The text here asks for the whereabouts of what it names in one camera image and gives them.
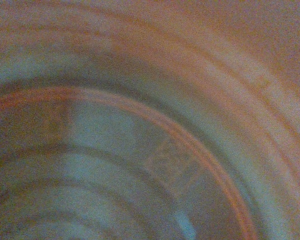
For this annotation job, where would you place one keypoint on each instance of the orange plastic bowl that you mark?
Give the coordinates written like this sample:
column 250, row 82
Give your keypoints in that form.
column 135, row 120

